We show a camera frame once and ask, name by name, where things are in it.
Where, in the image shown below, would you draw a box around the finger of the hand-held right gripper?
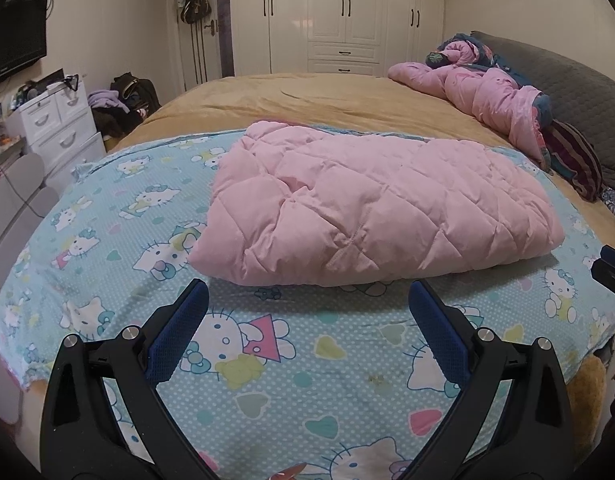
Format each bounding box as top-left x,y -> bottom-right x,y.
591,245 -> 615,307

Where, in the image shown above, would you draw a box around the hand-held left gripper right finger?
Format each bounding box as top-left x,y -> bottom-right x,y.
402,278 -> 575,480

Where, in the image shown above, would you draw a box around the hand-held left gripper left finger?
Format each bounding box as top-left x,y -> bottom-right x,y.
39,278 -> 223,480

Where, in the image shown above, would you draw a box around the pink quilted jacket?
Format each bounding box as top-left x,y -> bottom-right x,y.
188,120 -> 565,288

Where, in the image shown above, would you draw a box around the dark brown clothes pile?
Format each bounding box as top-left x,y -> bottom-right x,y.
92,107 -> 139,140

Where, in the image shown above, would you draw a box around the pile of pink clothes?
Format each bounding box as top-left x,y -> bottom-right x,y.
387,35 -> 555,171

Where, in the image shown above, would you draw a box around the blue cartoon printed blanket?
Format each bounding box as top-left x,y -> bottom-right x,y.
0,125 -> 615,480

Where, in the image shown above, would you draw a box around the dark striped cloth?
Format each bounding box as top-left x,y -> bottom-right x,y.
540,120 -> 604,203

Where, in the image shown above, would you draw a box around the grey quilted headboard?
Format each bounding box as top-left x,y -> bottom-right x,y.
470,30 -> 615,196

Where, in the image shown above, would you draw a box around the black bag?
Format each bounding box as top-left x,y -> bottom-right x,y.
110,72 -> 162,138

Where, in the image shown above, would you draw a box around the purple cloth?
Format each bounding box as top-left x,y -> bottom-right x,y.
88,89 -> 131,113

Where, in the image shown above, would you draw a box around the white drawer chest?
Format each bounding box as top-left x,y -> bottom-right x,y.
8,77 -> 108,191

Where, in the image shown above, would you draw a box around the bed with tan cover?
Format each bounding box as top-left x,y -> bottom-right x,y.
0,72 -> 615,461

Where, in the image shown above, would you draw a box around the white door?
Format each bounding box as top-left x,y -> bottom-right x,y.
175,0 -> 223,93

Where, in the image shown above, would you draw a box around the white wardrobe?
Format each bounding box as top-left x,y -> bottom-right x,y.
230,0 -> 445,78

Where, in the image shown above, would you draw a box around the black television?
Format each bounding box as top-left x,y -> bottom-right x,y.
0,0 -> 48,88

